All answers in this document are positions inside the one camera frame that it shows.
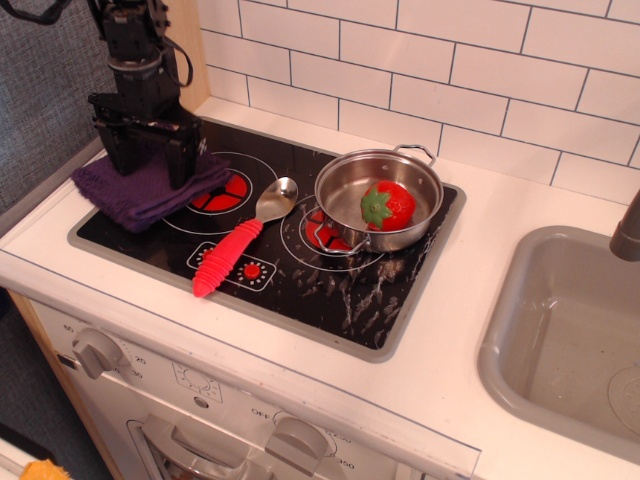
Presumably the grey oven knob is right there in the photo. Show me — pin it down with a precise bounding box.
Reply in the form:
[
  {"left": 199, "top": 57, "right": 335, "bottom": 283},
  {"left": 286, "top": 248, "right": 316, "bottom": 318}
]
[
  {"left": 265, "top": 417, "right": 329, "bottom": 476},
  {"left": 72, "top": 328, "right": 123, "bottom": 379}
]

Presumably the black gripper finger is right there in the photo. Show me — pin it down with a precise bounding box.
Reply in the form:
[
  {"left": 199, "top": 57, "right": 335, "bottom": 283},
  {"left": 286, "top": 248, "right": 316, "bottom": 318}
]
[
  {"left": 165, "top": 133, "right": 201, "bottom": 189},
  {"left": 95, "top": 122, "right": 140, "bottom": 176}
]

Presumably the red toy strawberry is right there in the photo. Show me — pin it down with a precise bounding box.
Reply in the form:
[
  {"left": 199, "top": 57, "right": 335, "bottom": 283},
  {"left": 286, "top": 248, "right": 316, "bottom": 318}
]
[{"left": 360, "top": 180, "right": 416, "bottom": 232}]

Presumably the purple rag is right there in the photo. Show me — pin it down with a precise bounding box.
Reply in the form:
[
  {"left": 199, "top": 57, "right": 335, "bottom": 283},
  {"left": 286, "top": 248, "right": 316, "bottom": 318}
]
[{"left": 71, "top": 147, "right": 231, "bottom": 233}]

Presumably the grey right oven knob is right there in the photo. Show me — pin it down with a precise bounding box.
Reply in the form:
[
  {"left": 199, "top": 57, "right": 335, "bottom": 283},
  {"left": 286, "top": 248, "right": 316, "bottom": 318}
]
[{"left": 265, "top": 417, "right": 329, "bottom": 476}]

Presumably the grey sink basin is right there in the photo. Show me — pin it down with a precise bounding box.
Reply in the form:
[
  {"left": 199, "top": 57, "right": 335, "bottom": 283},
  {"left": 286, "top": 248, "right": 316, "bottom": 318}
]
[{"left": 478, "top": 226, "right": 639, "bottom": 463}]

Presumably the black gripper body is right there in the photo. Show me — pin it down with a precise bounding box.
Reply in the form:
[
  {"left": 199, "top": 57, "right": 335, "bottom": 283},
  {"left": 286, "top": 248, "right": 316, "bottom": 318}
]
[{"left": 89, "top": 52, "right": 202, "bottom": 145}]

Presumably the yellow object at corner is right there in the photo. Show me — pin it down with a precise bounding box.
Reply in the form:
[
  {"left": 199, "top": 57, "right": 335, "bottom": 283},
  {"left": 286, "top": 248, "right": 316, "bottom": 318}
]
[{"left": 19, "top": 459, "right": 71, "bottom": 480}]

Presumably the grey faucet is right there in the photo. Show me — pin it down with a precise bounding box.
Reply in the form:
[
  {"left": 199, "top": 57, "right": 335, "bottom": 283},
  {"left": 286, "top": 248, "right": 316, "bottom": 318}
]
[{"left": 609, "top": 191, "right": 640, "bottom": 262}]

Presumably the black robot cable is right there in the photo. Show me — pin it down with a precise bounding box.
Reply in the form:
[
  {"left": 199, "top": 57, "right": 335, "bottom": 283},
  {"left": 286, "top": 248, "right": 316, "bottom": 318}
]
[{"left": 159, "top": 35, "right": 195, "bottom": 89}]

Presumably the wooden side panel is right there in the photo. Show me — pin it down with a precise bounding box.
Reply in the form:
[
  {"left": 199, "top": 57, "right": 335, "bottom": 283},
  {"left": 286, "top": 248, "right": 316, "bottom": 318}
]
[{"left": 165, "top": 0, "right": 210, "bottom": 112}]

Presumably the grey oven door handle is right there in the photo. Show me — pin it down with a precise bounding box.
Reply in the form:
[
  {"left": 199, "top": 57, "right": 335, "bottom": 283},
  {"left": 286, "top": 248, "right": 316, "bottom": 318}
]
[{"left": 141, "top": 416, "right": 276, "bottom": 479}]

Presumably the grey left oven knob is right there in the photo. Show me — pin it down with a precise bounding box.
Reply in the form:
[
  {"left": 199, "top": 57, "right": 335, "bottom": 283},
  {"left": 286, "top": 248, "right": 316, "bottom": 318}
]
[{"left": 72, "top": 328, "right": 123, "bottom": 379}]

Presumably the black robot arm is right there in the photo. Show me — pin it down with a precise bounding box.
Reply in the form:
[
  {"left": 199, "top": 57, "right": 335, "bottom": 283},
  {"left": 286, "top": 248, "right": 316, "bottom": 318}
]
[{"left": 1, "top": 1, "right": 204, "bottom": 189}]

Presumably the silver pot with handles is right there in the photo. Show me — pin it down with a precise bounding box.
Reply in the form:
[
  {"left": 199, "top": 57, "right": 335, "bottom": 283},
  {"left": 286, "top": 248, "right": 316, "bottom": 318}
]
[{"left": 315, "top": 144, "right": 444, "bottom": 255}]

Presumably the spoon with red handle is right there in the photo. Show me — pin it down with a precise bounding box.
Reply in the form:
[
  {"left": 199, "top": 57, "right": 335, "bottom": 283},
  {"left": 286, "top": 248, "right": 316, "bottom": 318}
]
[{"left": 192, "top": 177, "right": 298, "bottom": 298}]

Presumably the black toy stovetop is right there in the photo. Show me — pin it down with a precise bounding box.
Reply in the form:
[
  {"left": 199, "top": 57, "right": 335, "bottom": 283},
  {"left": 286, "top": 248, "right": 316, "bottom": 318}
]
[{"left": 68, "top": 122, "right": 466, "bottom": 362}]

